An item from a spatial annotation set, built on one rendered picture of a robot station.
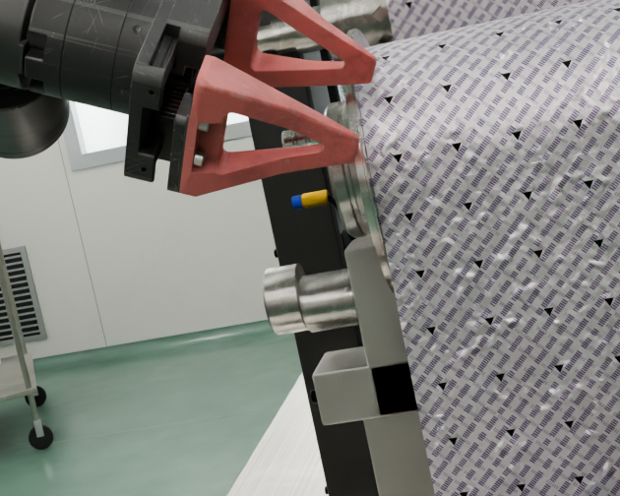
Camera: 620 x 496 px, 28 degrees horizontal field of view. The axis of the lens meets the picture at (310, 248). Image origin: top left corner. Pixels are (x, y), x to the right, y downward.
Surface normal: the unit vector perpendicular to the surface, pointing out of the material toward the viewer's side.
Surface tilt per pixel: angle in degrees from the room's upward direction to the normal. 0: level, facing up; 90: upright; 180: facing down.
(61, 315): 90
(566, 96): 69
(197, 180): 131
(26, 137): 153
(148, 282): 90
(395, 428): 90
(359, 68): 123
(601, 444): 90
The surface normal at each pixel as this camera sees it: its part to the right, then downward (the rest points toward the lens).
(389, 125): -0.22, -0.18
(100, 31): 0.03, -0.11
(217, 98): 0.19, 0.74
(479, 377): -0.16, 0.18
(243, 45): -0.22, 0.69
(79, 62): -0.11, 0.46
